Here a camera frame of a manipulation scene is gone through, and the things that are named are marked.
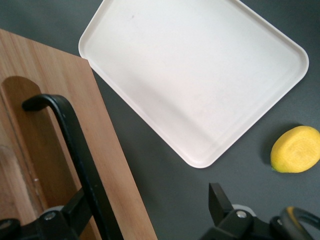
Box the wooden drawer front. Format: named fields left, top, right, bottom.
left=0, top=28, right=159, bottom=240

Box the black metal drawer handle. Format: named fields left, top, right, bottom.
left=21, top=93, right=122, bottom=240

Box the yellow lemon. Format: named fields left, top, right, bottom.
left=269, top=125, right=320, bottom=174

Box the cream rectangular tray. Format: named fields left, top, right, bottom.
left=78, top=0, right=310, bottom=170

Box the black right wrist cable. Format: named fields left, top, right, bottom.
left=270, top=205, right=320, bottom=240

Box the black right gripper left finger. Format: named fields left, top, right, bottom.
left=37, top=187, right=95, bottom=240

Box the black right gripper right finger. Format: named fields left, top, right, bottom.
left=208, top=182, right=257, bottom=235

